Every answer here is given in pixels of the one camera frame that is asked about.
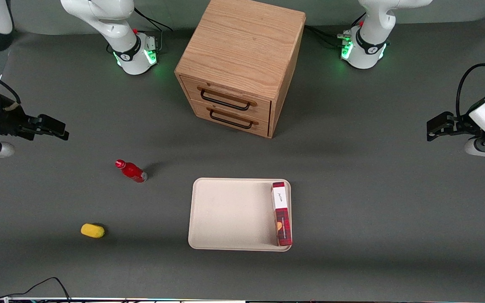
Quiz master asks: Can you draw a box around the thin black cable at table edge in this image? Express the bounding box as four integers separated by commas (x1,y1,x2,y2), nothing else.
0,276,72,302

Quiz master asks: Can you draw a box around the tall wooden drawer front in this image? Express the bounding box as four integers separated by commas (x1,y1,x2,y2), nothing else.
180,76,272,123

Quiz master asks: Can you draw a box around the red coke bottle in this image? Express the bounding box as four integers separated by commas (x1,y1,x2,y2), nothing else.
115,159,148,183

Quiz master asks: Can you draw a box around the yellow sponge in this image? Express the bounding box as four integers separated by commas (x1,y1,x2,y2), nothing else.
80,223,106,239

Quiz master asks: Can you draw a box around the short wooden drawer front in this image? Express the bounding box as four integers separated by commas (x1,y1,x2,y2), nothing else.
189,101,270,138

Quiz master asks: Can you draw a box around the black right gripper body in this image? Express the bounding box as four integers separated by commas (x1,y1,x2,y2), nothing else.
0,104,39,143

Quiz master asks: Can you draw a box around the beige rectangular tray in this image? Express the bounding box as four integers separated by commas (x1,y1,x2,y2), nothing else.
188,177,293,253

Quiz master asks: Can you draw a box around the long black drawer handle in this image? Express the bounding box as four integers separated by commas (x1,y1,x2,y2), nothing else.
200,88,252,112

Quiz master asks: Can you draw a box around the black right arm base cable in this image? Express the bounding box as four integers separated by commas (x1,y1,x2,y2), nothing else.
133,6,174,52

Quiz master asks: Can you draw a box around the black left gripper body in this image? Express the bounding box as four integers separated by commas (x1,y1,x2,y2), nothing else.
451,113,485,140

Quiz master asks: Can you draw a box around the red tartan shortbread box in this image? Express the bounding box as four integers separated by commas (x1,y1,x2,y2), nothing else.
271,181,293,247

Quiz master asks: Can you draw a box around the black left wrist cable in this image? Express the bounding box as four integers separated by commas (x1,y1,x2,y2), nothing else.
456,63,485,119

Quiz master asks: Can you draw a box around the short black drawer handle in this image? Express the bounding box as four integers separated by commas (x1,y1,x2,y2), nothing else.
209,108,254,130

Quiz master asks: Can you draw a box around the wooden two-drawer cabinet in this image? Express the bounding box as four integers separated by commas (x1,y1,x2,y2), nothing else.
174,0,306,139

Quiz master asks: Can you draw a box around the black left arm base cable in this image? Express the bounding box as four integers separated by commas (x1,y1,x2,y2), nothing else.
304,24,353,49

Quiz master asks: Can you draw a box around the black arm base cable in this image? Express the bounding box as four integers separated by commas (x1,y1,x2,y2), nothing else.
133,6,174,52
304,24,353,49

